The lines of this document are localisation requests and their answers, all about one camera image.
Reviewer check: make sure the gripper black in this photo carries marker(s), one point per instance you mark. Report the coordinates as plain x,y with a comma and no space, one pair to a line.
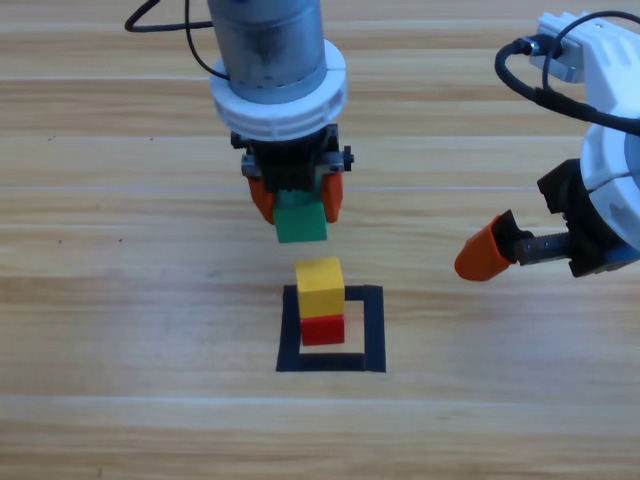
585,245
290,165

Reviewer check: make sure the green wooden cube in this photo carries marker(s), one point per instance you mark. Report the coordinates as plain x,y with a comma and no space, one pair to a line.
300,225

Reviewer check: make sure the yellow wooden cube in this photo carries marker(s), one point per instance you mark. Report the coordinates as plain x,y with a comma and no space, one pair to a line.
320,290

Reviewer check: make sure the red wooden cube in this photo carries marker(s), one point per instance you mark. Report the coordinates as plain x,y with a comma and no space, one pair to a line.
322,331

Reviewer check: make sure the black tape square outline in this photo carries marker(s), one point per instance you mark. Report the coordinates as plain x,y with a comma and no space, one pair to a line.
375,330

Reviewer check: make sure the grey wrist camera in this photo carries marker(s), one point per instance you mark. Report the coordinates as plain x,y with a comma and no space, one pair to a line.
560,65

